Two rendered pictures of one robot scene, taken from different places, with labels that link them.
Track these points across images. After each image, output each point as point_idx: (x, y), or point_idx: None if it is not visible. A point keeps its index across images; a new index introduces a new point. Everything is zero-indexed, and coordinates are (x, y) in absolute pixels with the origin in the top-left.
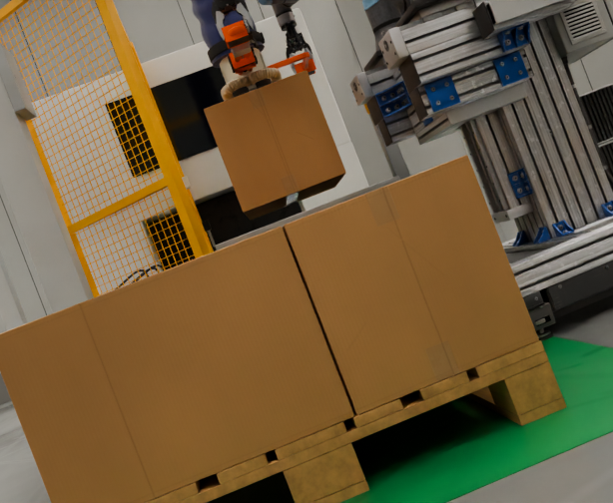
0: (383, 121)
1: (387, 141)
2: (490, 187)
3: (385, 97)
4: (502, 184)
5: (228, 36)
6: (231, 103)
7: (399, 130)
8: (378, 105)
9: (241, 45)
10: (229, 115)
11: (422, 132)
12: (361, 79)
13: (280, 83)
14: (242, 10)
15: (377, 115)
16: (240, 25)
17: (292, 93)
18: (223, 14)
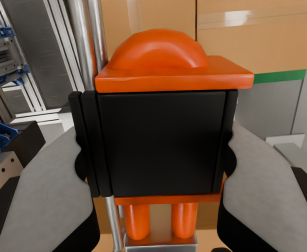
0: (23, 133)
1: (39, 134)
2: (1, 64)
3: None
4: None
5: (210, 59)
6: (205, 222)
7: (18, 125)
8: (9, 143)
9: (156, 215)
10: (211, 205)
11: None
12: None
13: (109, 228)
14: (50, 191)
15: (23, 151)
16: (126, 51)
17: (100, 207)
18: (233, 207)
